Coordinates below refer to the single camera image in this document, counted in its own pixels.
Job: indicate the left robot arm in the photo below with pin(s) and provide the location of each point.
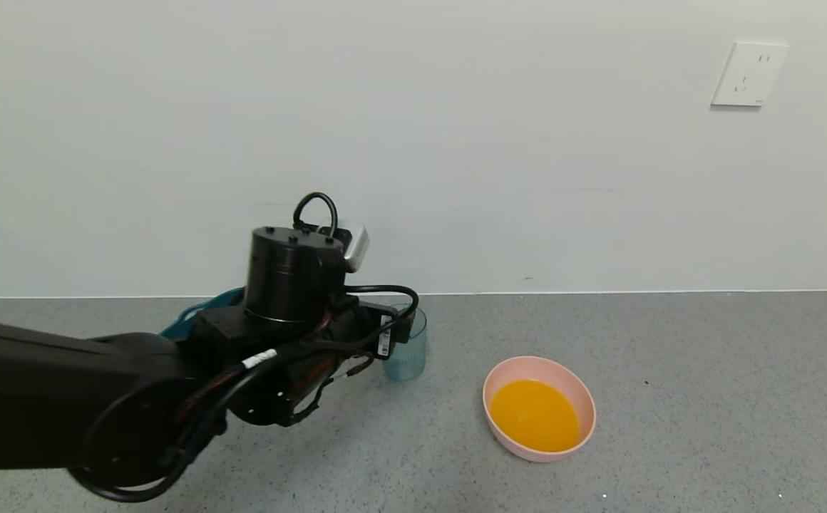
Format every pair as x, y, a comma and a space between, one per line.
64, 399

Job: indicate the white wall socket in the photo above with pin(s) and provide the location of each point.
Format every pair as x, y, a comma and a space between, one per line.
748, 75

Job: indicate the orange juice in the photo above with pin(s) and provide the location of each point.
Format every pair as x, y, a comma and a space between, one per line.
535, 417

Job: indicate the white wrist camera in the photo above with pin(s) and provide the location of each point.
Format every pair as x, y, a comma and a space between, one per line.
356, 249

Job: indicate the ribbed clear glass cup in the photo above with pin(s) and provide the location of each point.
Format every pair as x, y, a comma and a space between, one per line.
410, 356

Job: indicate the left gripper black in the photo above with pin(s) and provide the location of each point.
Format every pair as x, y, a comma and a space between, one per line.
386, 333

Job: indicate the pink ribbed bowl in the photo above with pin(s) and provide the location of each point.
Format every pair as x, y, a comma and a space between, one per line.
584, 413

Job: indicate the teal plastic basin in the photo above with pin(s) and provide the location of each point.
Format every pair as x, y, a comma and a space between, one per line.
199, 313

